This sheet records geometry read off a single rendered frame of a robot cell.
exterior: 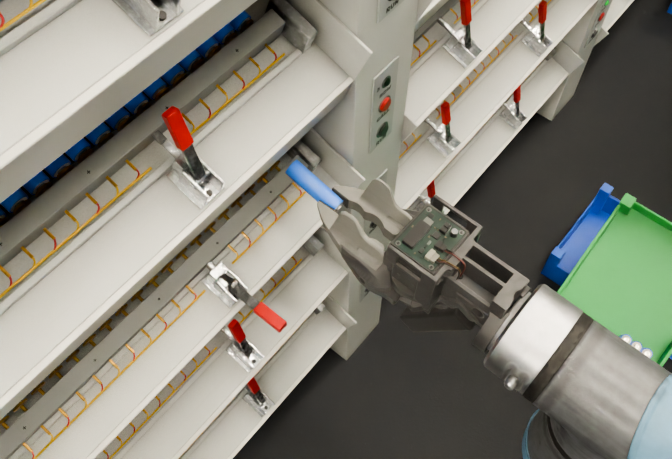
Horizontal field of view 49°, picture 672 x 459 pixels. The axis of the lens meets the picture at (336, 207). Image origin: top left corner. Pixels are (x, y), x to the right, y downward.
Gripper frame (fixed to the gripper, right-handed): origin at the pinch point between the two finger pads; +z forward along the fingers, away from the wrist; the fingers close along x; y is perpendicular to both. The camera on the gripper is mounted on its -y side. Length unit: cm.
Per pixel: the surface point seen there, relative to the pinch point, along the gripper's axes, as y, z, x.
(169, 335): -7.5, 5.7, 19.0
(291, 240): -8.2, 4.0, 2.6
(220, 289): -6.2, 4.9, 12.4
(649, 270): -51, -30, -50
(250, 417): -46.9, 3.7, 13.9
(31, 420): -4.2, 7.7, 33.1
